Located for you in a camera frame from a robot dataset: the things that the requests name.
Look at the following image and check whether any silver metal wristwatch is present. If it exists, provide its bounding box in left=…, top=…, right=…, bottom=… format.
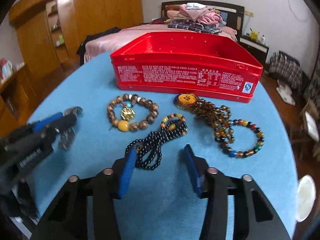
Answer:
left=57, top=106, right=84, bottom=151

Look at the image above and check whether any brown wooden bead bracelet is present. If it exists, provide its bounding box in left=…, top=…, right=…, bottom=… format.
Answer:
left=107, top=93, right=160, bottom=132

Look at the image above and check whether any multicolour bead bracelet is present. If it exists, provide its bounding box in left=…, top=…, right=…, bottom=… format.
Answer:
left=221, top=118, right=265, bottom=158

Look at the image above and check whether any black bead necklace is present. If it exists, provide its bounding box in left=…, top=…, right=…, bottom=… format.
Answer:
left=125, top=113, right=188, bottom=171

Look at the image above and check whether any amber pendant bead necklace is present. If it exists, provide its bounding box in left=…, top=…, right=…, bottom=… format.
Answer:
left=173, top=93, right=235, bottom=144

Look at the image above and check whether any wooden side cabinet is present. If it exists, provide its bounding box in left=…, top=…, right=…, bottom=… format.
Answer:
left=0, top=65, right=40, bottom=137

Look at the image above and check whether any blue table cloth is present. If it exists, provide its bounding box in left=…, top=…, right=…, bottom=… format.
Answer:
left=28, top=53, right=297, bottom=239

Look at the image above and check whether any black jacket on bed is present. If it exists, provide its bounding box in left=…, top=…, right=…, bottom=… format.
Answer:
left=76, top=26, right=122, bottom=66

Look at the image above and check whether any wooden door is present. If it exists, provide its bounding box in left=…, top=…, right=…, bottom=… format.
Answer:
left=17, top=11, right=60, bottom=80

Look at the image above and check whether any pink covered bed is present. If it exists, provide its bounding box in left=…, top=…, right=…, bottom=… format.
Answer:
left=77, top=24, right=237, bottom=65

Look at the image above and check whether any wooden wardrobe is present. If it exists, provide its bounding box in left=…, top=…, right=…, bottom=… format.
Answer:
left=9, top=0, right=143, bottom=69

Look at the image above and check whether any white bathroom scale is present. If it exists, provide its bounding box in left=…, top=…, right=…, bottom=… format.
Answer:
left=276, top=79, right=296, bottom=106

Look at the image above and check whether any plaid bag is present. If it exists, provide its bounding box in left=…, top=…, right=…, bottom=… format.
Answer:
left=269, top=51, right=303, bottom=90

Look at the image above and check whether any red metal tin box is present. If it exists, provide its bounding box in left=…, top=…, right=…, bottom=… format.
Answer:
left=110, top=34, right=263, bottom=103

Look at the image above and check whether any dark bedside table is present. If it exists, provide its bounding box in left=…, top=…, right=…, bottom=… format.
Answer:
left=239, top=36, right=269, bottom=65

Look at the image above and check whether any yellow pikachu toy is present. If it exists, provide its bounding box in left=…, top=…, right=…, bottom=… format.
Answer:
left=249, top=29, right=259, bottom=41

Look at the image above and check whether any pile of folded clothes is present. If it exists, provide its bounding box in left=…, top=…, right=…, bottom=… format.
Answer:
left=165, top=2, right=226, bottom=34

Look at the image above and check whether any dark wooden headboard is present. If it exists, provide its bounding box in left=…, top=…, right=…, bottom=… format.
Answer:
left=161, top=0, right=245, bottom=41

